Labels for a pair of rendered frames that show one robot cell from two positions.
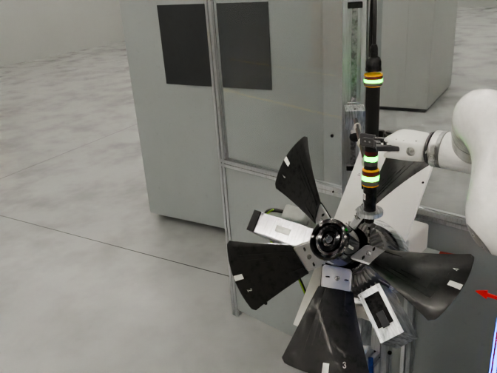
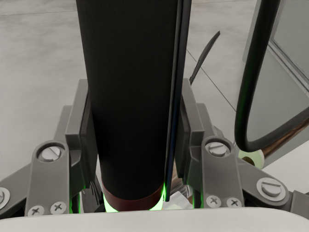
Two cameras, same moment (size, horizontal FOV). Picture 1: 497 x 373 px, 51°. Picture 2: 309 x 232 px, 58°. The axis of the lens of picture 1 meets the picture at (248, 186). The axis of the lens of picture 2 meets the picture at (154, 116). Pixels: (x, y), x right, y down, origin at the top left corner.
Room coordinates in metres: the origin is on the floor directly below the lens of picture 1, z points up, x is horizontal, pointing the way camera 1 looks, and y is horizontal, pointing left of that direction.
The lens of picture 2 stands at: (1.18, -0.38, 1.60)
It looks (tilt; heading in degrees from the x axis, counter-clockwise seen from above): 39 degrees down; 42
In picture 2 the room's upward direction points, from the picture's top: 2 degrees clockwise
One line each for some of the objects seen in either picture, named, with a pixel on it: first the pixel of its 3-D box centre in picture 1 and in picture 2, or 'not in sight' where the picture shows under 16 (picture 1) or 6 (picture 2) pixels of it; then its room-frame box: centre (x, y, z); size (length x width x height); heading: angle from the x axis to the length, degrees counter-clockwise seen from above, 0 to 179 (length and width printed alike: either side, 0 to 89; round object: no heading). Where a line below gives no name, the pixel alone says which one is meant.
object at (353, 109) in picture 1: (354, 116); not in sight; (1.86, -0.40, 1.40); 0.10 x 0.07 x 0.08; 172
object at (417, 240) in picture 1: (399, 238); not in sight; (1.79, -0.57, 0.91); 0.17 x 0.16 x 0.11; 137
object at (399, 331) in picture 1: (387, 316); not in sight; (1.23, -0.37, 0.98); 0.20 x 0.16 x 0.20; 137
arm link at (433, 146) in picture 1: (438, 149); not in sight; (1.12, -0.44, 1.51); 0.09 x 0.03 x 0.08; 137
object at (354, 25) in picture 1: (353, 90); not in sight; (1.91, -0.41, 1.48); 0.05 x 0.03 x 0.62; 82
